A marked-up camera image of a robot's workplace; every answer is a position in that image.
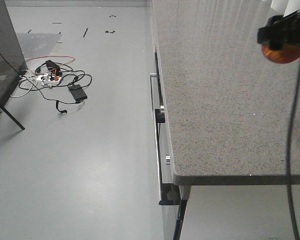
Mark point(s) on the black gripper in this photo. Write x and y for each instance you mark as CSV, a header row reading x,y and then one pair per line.
x,y
280,30

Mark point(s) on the red yellow apple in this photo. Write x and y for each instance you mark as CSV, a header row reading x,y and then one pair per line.
x,y
288,54

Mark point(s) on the grey stone kitchen island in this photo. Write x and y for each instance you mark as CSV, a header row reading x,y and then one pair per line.
x,y
227,109

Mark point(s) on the black power adapter brick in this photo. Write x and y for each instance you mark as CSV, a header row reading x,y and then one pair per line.
x,y
77,92

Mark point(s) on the white power strip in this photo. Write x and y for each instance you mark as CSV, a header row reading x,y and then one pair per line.
x,y
50,79

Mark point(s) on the dark grey cabinet panel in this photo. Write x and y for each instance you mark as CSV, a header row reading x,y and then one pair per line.
x,y
12,61

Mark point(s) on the black tripod leg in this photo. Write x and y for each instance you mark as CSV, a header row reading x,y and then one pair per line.
x,y
12,117

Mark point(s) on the chrome drawer handle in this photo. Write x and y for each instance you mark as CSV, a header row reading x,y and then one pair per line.
x,y
156,93

